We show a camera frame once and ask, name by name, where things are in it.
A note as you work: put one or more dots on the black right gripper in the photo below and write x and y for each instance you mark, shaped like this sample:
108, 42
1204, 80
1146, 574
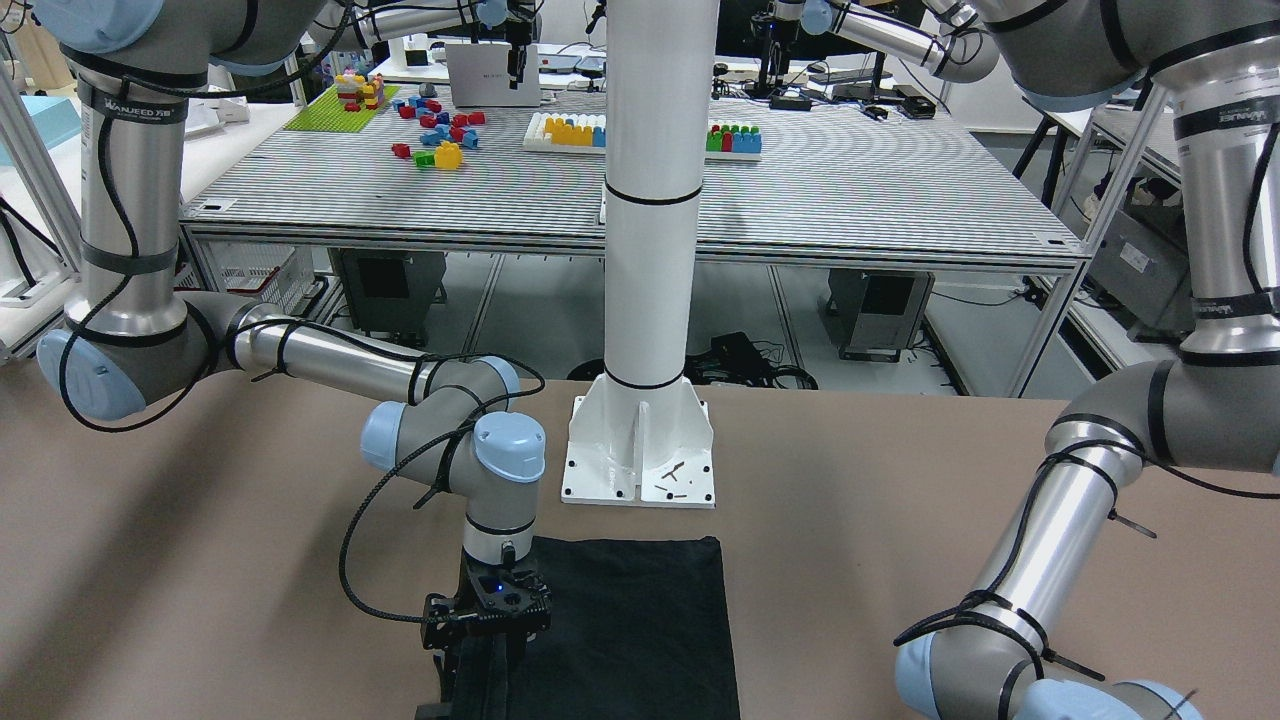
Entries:
441, 668

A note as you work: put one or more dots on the black graphic t-shirt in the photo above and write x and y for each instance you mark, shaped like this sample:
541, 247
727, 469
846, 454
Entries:
638, 630

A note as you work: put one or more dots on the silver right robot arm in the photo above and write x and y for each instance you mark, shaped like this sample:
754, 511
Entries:
133, 339

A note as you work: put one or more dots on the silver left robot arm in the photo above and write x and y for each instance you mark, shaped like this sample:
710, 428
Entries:
1213, 407

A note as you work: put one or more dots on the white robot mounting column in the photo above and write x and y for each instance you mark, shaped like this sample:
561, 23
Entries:
641, 436

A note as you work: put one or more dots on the white plastic crate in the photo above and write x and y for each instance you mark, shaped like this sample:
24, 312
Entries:
268, 272

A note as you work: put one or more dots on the yellow blocks white tray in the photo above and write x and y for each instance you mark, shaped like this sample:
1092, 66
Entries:
571, 133

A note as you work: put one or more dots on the green lego baseplate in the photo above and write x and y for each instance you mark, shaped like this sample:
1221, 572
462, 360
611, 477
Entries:
344, 108

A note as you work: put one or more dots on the green blocks white tray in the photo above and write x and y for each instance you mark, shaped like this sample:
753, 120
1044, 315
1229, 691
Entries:
734, 142

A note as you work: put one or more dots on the striped background work table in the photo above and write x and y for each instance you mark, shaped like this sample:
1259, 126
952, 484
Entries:
719, 180

